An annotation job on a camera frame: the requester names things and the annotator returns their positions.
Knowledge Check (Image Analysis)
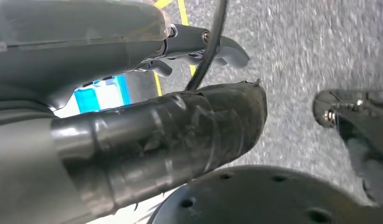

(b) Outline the blue metal shelf rack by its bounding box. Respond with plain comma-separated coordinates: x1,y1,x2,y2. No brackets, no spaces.
73,75,132,114

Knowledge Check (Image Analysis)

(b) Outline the black robot leg part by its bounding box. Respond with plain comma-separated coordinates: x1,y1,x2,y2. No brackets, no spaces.
312,89,383,206

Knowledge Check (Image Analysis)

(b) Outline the yellow floor tape square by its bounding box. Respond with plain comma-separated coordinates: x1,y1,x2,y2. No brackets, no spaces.
154,0,199,97

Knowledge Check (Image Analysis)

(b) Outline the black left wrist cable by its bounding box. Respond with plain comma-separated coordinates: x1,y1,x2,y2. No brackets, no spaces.
184,0,228,92

